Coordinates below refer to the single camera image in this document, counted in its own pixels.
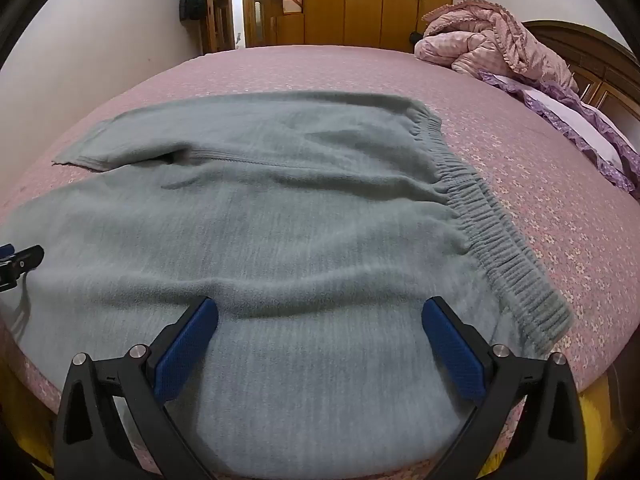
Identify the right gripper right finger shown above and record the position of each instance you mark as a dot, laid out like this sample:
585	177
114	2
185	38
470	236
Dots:
549	441

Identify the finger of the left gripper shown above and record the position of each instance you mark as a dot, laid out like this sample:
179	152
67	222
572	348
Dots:
11	269
6	251

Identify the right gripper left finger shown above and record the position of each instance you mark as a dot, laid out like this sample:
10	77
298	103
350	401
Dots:
90	439

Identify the grey fleece pants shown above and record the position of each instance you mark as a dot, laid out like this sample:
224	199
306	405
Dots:
319	223

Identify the wooden bedroom door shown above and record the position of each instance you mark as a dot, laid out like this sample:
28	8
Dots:
208	30

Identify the pink floral bed sheet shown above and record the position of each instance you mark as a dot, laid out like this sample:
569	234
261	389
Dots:
583	230

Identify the purple ruffled pillow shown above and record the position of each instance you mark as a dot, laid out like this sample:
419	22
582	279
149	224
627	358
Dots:
587	128

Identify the dark wooden headboard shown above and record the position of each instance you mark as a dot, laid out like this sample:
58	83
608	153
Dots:
607	73

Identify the pink quilted comforter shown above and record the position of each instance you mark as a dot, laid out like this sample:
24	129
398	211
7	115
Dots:
475	36

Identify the wooden wardrobe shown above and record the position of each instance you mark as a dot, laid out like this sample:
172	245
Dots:
360	0

